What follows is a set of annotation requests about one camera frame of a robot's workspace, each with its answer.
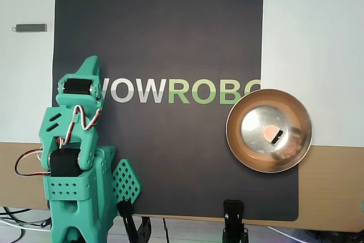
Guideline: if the teal pivoting gripper jaw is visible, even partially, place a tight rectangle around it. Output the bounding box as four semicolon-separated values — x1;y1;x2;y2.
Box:
56;56;101;96

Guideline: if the teal gripper body black servo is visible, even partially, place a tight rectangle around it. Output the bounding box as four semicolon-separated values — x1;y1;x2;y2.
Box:
55;79;105;110

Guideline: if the cork ball with black base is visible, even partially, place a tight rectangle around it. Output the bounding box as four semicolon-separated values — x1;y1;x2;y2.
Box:
263;125;284;145

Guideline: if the teal robot base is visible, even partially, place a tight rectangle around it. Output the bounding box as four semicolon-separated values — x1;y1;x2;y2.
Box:
96;145;143;207

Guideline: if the metal bowl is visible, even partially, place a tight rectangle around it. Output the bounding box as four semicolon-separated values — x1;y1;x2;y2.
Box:
225;88;313;174

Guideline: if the white paper sheet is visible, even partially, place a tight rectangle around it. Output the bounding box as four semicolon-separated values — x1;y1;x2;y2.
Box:
260;0;364;149
0;0;57;144

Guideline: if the black mat with WOWROBO print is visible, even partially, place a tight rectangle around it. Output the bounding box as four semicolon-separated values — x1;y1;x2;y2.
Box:
47;0;299;223

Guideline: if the black clamp right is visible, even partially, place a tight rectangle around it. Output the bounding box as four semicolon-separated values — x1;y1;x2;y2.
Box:
222;199;249;243

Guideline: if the red white black servo wire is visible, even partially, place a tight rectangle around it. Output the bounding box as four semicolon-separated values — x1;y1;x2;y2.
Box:
14;147;52;178
58;105;102;149

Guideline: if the black cable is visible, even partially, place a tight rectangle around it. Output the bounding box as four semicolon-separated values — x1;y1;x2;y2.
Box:
162;218;171;243
0;205;49;226

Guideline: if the white cable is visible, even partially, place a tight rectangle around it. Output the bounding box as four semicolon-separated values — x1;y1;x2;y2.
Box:
268;225;304;243
0;217;51;231

